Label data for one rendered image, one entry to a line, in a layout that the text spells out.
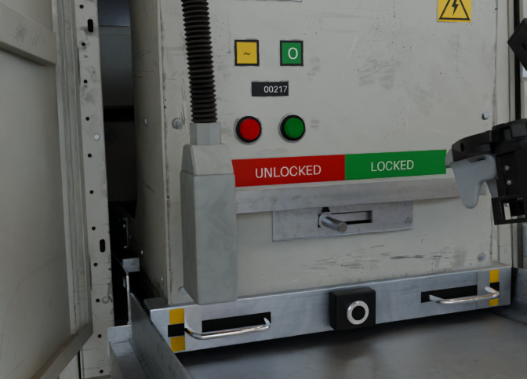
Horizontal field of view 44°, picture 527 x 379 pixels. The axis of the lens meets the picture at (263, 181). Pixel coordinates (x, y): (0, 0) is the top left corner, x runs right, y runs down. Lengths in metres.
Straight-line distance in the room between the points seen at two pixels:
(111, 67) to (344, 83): 0.79
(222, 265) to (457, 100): 0.43
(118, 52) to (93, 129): 0.65
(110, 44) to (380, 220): 0.86
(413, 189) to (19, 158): 0.49
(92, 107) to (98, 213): 0.14
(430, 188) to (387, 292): 0.16
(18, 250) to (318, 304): 0.39
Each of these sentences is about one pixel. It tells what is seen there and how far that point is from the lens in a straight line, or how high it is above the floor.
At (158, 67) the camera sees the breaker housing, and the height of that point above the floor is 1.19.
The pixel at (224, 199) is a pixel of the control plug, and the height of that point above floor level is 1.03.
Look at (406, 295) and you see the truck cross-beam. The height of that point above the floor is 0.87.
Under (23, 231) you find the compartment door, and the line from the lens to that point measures 0.77.
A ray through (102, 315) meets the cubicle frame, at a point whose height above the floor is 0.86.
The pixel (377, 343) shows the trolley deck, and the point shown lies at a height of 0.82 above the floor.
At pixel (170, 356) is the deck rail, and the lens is 0.66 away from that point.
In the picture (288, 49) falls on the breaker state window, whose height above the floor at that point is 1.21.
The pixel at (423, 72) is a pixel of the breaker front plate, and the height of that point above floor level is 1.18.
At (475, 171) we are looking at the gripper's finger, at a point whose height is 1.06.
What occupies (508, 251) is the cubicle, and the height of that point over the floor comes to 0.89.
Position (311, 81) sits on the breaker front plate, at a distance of 0.86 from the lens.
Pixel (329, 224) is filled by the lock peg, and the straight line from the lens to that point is 0.85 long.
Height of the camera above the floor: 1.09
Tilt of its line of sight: 3 degrees down
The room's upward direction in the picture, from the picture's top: 2 degrees counter-clockwise
